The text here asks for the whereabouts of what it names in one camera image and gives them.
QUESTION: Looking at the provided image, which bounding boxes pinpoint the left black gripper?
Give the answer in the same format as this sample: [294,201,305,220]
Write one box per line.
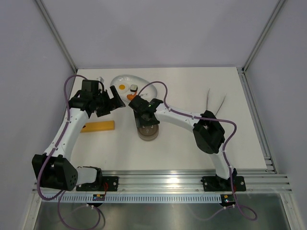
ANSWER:
[93,86,125,117]

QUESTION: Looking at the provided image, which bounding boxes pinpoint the round metal lunch box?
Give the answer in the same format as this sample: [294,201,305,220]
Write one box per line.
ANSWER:
[139,136,157,142]

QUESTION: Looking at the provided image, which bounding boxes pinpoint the metal tongs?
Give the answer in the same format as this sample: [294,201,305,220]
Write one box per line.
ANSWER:
[205,88,227,115]

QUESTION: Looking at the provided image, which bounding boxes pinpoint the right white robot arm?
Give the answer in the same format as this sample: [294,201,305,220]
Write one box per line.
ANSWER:
[129,96,237,190]

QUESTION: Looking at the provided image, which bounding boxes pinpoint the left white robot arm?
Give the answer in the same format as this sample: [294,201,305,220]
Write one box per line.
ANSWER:
[32,79,126,191]

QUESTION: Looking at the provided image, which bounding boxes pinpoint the orange carrot piece toy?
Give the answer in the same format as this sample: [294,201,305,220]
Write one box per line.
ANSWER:
[127,94,136,101]

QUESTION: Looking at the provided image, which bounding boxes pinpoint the fried egg toy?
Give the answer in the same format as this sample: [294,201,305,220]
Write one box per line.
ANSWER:
[115,83,130,94]

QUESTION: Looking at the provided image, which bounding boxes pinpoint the white oval plate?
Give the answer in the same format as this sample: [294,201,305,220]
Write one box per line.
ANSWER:
[110,74,158,103]

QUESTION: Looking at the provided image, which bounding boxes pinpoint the sushi roll toy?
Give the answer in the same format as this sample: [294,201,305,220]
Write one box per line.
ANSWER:
[130,84,138,92]

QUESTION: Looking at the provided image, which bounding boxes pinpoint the yellow wooden block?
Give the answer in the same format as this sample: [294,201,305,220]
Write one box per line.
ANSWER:
[81,120,115,133]

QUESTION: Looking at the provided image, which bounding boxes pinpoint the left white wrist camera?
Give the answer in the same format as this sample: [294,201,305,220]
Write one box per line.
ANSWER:
[96,77,104,83]

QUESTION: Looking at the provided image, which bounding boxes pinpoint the aluminium front rail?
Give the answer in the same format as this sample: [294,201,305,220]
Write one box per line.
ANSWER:
[32,170,293,194]

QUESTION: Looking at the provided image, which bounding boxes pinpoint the aluminium rail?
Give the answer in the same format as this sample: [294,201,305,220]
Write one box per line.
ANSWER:
[32,170,293,194]
[236,67,278,174]

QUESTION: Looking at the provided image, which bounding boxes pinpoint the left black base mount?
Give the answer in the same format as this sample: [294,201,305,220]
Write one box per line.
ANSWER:
[76,176,119,192]

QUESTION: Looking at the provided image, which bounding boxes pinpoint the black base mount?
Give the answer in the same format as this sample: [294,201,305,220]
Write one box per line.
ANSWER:
[76,176,119,192]
[201,176,247,192]

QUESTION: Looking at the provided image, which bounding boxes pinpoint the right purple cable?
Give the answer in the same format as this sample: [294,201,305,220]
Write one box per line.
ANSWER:
[136,80,259,220]

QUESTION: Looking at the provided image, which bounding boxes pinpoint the purple cable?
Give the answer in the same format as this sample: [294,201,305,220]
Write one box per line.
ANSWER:
[136,80,259,220]
[37,75,106,228]

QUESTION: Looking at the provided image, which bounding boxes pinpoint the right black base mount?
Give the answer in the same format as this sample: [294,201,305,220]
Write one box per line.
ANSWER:
[201,176,247,192]

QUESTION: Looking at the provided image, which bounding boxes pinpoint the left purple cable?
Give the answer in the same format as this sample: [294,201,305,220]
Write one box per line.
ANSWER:
[37,75,106,228]

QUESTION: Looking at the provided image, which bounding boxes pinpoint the white slotted cable duct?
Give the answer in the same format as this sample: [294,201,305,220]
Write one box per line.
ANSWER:
[42,194,223,203]

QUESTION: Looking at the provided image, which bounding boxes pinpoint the left aluminium frame post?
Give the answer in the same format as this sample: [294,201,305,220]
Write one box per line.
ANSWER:
[34,0,78,73]

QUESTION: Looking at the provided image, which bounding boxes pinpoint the aluminium frame post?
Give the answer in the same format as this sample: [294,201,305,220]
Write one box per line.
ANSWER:
[34,0,78,73]
[241,0,287,74]

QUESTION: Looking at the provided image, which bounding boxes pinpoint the right side aluminium rail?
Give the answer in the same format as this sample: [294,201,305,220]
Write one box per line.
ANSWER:
[236,67,278,174]

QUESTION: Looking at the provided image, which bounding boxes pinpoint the right aluminium frame post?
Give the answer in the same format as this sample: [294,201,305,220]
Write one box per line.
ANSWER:
[241,0,287,74]

